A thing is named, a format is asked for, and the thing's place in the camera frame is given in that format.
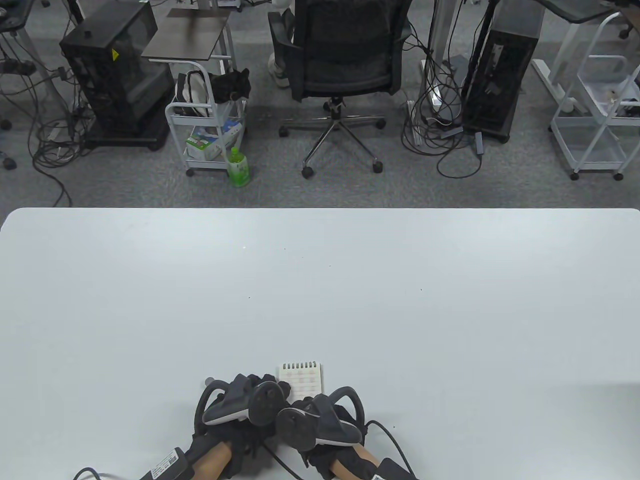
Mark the person's right forearm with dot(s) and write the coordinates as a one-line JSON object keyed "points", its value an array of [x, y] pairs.
{"points": [[352, 462]]}

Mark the black mesh office chair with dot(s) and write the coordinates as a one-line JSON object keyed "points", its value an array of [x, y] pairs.
{"points": [[345, 50]]}

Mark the black left hand controller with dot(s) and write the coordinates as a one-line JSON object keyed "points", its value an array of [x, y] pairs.
{"points": [[265, 402]]}

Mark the black box on right wrist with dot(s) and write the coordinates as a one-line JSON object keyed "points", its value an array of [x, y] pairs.
{"points": [[395, 472]]}

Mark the dark curved desk top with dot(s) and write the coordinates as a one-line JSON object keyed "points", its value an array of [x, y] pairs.
{"points": [[575, 12]]}

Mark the person's left hand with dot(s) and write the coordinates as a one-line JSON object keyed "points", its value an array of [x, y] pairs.
{"points": [[250, 387]]}

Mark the person's right hand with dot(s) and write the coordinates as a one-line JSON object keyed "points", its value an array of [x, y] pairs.
{"points": [[320, 457]]}

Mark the white power strip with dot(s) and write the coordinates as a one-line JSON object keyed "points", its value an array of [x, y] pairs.
{"points": [[414, 125]]}

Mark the black grey computer tower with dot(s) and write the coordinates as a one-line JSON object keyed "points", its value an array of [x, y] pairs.
{"points": [[500, 75]]}

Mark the black glass computer tower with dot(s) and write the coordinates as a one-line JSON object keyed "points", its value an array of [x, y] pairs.
{"points": [[115, 75]]}

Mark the blue white box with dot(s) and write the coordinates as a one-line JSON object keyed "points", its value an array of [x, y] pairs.
{"points": [[231, 129]]}

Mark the black hand controller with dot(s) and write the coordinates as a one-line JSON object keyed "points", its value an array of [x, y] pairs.
{"points": [[295, 430], [265, 402]]}

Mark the black power adapter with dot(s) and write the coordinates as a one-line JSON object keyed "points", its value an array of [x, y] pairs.
{"points": [[479, 142]]}

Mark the black power strip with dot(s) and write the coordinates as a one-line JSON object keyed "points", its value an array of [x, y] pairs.
{"points": [[17, 67]]}

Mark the brown side table top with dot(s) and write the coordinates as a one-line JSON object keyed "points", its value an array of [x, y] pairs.
{"points": [[187, 35]]}

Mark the black right hand controller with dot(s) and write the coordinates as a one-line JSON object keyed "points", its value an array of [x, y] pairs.
{"points": [[295, 430]]}

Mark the white desk foot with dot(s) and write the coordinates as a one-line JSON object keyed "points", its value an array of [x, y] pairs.
{"points": [[550, 80]]}

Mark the person's left forearm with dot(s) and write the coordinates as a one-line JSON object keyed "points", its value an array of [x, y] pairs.
{"points": [[212, 462]]}

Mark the grey desk leg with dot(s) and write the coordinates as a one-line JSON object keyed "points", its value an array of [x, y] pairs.
{"points": [[42, 75]]}

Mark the green plastic bottle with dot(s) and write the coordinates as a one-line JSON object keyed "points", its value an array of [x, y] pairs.
{"points": [[238, 170]]}

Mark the small white rolling cart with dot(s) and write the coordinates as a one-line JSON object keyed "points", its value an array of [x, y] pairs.
{"points": [[170, 125]]}

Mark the black castor wheel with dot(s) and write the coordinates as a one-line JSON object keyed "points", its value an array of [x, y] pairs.
{"points": [[9, 162]]}

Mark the large white rolling cart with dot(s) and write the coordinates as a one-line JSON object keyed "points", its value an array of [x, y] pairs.
{"points": [[595, 147]]}

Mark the green white box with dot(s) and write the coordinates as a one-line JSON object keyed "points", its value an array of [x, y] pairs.
{"points": [[202, 145]]}

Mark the white desk leg column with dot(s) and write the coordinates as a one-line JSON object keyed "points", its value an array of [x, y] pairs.
{"points": [[440, 30]]}

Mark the beige spiral notebook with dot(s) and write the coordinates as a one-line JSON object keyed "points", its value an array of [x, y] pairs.
{"points": [[305, 382]]}

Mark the black bag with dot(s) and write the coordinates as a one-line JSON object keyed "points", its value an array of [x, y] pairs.
{"points": [[230, 85]]}

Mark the white black backpack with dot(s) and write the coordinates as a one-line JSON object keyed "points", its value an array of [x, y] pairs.
{"points": [[192, 92]]}

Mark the black box on wrist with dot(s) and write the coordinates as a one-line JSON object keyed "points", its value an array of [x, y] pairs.
{"points": [[167, 465], [395, 472]]}

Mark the black box on left wrist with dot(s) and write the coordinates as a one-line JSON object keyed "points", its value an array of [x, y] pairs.
{"points": [[167, 465]]}

